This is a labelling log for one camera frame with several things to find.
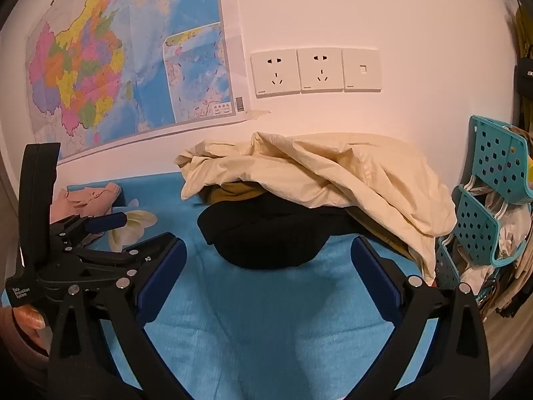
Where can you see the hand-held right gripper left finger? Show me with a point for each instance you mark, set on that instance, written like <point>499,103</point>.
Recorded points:
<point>164,277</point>

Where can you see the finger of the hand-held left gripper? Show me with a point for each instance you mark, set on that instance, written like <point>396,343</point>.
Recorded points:
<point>106,223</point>
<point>104,261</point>

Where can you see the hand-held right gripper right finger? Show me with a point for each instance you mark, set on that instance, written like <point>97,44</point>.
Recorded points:
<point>374,277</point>

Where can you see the pink garment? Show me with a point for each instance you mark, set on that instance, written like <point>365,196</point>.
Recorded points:
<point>83,200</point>

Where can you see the cream jacket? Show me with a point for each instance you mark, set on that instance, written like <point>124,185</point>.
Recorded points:
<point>333,166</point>

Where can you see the person's left hand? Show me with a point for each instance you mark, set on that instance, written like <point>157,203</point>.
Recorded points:
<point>29,318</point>

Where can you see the teal plastic basket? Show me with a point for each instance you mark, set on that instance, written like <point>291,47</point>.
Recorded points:
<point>474,225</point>
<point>495,158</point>
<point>445,262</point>

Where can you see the blue printed bed sheet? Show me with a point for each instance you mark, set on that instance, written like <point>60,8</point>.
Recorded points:
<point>250,321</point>

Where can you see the black garment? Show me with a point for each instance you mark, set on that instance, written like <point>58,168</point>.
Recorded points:
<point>258,233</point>

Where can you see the bundle of beige hangers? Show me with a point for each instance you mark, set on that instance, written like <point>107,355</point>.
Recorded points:
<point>506,296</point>

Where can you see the beige masking tape strip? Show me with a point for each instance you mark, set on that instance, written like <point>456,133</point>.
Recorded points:
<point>256,113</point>

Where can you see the black bag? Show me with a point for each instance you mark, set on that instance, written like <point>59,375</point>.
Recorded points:
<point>524,77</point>

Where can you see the mustard yellow hanging garment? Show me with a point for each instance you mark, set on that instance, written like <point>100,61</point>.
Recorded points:
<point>523,29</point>

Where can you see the colourful wall map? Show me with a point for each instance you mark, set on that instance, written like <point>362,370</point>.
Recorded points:
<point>104,50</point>

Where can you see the white wall data plate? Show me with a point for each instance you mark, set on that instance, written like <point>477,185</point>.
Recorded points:
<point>361,69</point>

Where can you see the white wall socket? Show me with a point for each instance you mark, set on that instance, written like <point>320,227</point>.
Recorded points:
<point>275,73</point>
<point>319,70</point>

